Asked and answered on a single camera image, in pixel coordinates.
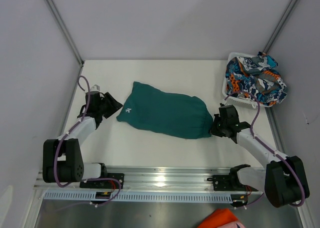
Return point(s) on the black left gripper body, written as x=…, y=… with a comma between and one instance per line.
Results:
x=105, y=105

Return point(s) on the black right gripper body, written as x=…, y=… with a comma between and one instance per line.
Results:
x=219, y=127

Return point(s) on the teal green shorts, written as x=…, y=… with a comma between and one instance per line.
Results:
x=178, y=115

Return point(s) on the patterned blue orange shorts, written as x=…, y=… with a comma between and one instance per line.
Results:
x=257, y=80

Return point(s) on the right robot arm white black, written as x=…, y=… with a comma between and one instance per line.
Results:
x=282, y=180

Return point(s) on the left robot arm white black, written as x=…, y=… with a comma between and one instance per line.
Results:
x=62, y=157

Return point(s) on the white plastic mesh basket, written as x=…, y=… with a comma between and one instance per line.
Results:
x=240, y=98

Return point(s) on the orange cloth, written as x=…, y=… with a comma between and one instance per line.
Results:
x=218, y=218

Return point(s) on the pink cloth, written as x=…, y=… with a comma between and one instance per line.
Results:
x=235, y=224

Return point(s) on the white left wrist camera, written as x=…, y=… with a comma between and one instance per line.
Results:
x=95, y=88

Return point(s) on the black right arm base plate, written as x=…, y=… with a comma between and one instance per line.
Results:
x=228, y=183

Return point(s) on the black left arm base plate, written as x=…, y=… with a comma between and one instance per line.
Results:
x=115, y=181

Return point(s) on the aluminium mounting rail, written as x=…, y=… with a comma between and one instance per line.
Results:
x=168, y=180

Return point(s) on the white slotted cable duct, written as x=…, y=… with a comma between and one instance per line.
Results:
x=139, y=197

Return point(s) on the left aluminium frame post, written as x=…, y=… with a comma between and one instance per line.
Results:
x=64, y=30

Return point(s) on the aluminium frame post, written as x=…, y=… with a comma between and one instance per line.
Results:
x=64, y=30
x=289, y=9

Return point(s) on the right aluminium frame post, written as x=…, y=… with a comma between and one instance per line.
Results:
x=289, y=9

